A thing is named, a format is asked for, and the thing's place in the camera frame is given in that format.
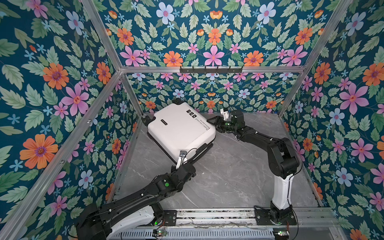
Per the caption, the right small circuit board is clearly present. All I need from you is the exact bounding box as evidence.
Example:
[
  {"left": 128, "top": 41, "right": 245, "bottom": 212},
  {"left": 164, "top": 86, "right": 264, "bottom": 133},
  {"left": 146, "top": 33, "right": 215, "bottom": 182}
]
[{"left": 273, "top": 230, "right": 290, "bottom": 240}]

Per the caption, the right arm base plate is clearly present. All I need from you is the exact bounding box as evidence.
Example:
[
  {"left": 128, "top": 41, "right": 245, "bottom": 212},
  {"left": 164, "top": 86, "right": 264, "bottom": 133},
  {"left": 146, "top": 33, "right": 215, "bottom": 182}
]
[{"left": 254, "top": 206, "right": 298, "bottom": 226}]

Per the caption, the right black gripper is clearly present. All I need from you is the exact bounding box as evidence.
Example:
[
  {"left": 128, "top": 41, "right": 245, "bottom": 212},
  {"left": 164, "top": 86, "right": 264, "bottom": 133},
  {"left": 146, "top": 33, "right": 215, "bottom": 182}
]
[{"left": 206, "top": 116, "right": 237, "bottom": 133}]

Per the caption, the white slotted cable duct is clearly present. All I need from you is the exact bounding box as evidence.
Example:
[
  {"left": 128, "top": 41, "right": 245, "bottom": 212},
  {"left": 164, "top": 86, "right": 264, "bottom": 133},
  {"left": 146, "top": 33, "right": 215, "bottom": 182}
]
[{"left": 110, "top": 228, "right": 274, "bottom": 240}]

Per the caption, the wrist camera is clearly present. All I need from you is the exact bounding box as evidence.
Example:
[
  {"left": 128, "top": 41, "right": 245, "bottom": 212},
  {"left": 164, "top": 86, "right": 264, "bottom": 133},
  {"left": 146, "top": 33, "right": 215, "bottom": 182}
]
[
  {"left": 220, "top": 108, "right": 230, "bottom": 121},
  {"left": 176, "top": 151, "right": 188, "bottom": 169}
]

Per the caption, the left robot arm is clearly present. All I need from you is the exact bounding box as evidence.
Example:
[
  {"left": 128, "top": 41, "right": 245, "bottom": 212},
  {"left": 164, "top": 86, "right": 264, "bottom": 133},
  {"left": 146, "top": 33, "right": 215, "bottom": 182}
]
[{"left": 75, "top": 163, "right": 196, "bottom": 240}]

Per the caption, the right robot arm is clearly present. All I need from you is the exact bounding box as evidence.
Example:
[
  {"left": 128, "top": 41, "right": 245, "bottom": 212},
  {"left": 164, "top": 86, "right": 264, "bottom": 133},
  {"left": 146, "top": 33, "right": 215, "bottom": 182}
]
[{"left": 207, "top": 109, "right": 301, "bottom": 225}]

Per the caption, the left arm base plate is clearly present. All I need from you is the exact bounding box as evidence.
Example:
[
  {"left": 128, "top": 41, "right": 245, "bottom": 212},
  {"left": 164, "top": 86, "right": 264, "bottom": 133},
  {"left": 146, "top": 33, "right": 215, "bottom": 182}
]
[{"left": 153, "top": 210, "right": 178, "bottom": 227}]

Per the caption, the black wall hook rack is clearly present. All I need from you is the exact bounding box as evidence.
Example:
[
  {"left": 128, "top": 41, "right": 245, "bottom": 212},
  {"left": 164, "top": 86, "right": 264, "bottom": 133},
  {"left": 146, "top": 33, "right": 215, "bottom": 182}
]
[{"left": 179, "top": 66, "right": 243, "bottom": 75}]

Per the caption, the small circuit board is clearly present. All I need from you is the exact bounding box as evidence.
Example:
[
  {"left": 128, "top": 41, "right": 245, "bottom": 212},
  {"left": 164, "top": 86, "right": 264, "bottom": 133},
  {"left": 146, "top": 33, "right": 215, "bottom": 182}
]
[
  {"left": 273, "top": 230, "right": 290, "bottom": 240},
  {"left": 152, "top": 230, "right": 168, "bottom": 239}
]

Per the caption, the white hard-shell suitcase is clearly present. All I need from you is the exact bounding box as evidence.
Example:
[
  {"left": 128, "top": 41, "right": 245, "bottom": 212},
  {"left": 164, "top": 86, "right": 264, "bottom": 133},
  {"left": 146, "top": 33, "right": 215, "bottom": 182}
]
[{"left": 142, "top": 99, "right": 216, "bottom": 167}]

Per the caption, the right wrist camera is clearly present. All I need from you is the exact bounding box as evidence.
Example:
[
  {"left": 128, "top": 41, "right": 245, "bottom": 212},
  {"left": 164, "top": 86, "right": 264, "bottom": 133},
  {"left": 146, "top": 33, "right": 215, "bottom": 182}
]
[{"left": 220, "top": 108, "right": 230, "bottom": 121}]

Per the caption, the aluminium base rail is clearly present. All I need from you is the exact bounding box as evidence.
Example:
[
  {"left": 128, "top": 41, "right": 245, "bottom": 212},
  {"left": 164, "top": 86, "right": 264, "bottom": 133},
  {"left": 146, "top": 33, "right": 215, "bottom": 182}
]
[{"left": 89, "top": 207, "right": 341, "bottom": 230}]

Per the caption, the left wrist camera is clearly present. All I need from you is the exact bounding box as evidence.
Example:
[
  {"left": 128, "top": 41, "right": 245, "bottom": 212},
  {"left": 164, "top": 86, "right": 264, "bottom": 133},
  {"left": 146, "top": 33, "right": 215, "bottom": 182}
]
[{"left": 176, "top": 151, "right": 188, "bottom": 169}]

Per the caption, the left small circuit board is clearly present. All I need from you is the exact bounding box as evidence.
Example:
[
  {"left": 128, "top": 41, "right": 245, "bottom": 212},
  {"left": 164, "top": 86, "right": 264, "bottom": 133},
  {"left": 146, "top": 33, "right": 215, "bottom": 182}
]
[{"left": 152, "top": 230, "right": 168, "bottom": 239}]

